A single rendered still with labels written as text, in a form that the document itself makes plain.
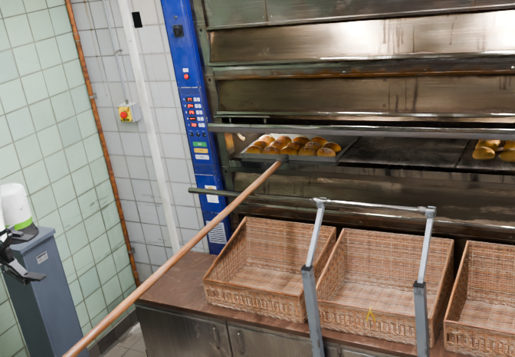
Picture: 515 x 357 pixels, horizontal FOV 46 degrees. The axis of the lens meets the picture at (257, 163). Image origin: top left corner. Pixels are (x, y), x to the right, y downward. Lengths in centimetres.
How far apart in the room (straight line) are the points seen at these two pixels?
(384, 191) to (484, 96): 67
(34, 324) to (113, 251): 112
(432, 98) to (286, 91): 72
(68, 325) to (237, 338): 81
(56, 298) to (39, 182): 79
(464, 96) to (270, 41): 94
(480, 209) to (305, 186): 87
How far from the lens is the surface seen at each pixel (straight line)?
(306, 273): 263
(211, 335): 323
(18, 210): 281
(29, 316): 304
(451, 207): 294
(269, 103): 306
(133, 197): 387
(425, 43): 271
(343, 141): 334
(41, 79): 353
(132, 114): 352
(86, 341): 209
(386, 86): 283
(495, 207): 291
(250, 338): 309
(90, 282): 391
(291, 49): 293
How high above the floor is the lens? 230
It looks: 20 degrees down
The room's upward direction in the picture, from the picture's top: 9 degrees counter-clockwise
